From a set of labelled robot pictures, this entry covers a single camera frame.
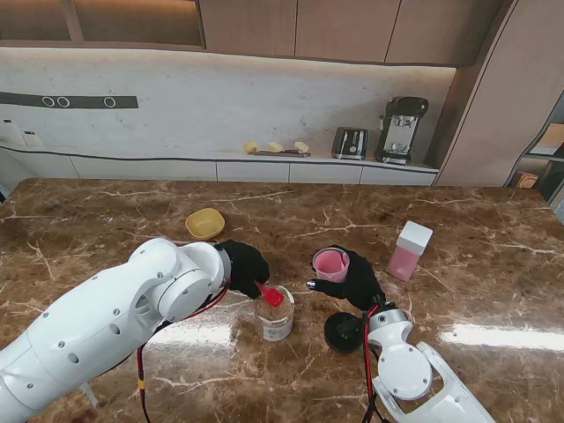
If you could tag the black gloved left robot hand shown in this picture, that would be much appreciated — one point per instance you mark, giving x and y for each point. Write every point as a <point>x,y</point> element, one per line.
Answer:
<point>247,269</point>

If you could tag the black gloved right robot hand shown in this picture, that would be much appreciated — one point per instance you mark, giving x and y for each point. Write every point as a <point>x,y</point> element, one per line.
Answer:
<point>361,282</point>

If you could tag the pink measuring cup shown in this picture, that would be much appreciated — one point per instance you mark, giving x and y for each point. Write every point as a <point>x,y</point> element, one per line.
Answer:
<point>331,264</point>

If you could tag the red plastic scoop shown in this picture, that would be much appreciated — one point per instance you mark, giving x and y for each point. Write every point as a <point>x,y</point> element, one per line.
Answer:
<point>274,297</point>

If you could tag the black round jar lid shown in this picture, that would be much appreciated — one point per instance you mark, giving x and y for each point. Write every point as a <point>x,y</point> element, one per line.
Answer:
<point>343,332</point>

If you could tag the clear labelled grain jar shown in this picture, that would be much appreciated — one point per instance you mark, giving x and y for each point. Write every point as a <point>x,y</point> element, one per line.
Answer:
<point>275,326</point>

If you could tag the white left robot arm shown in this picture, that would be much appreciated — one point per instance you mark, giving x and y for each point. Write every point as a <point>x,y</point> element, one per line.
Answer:
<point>88,335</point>

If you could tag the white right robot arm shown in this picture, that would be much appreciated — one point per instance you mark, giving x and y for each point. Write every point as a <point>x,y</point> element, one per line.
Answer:
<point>405,370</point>

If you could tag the pink container with white lid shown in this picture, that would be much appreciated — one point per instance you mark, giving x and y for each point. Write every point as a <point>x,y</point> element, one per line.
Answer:
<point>410,255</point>

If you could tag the yellow plastic bowl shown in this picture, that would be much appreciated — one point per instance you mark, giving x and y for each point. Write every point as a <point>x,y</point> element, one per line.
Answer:
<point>205,224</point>

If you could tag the white counter with drawers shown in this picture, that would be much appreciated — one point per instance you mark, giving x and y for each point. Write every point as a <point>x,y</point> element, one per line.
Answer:
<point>251,169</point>

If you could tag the dark wooden cutting board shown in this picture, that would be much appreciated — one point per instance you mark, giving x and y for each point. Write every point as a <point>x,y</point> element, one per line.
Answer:
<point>271,153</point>

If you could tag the yellow lemon piece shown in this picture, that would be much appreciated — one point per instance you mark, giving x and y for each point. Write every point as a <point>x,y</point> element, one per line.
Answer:
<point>301,146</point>
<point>250,147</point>
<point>275,147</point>

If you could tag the black and steel toaster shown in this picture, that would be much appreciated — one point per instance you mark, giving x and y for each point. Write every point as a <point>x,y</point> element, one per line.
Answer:
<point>350,143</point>

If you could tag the black espresso machine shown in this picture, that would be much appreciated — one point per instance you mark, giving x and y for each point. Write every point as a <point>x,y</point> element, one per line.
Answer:
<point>398,128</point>

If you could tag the small wooden box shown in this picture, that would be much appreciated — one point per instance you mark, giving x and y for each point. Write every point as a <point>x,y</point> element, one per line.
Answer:
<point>525,180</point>

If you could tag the tall wooden side panel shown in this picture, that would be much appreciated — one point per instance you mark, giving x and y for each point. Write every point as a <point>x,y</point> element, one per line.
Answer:
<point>489,110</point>

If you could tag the open shelf unit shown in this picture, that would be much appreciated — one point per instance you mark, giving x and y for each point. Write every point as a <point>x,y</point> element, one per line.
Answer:
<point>548,176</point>

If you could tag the white countertop device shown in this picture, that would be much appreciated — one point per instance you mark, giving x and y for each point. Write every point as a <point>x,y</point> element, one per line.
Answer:
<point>31,138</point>
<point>9,132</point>

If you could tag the black wall socket strip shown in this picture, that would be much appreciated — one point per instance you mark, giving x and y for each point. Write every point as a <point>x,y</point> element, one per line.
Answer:
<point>88,101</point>

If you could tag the wooden wall cabinet doors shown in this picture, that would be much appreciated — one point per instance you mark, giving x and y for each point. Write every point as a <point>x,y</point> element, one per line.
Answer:
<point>343,28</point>

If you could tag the open lit wall cabinet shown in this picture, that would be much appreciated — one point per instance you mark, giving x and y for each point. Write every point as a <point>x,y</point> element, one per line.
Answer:
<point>132,22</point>

